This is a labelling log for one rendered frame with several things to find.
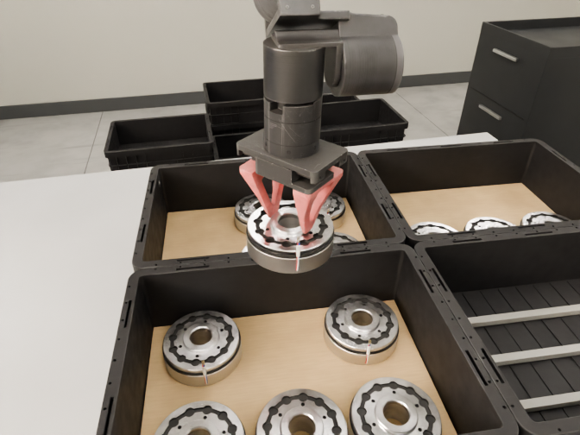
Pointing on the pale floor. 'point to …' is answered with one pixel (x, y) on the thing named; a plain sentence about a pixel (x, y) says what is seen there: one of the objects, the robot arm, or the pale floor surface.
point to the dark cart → (526, 84)
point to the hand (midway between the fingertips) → (290, 217)
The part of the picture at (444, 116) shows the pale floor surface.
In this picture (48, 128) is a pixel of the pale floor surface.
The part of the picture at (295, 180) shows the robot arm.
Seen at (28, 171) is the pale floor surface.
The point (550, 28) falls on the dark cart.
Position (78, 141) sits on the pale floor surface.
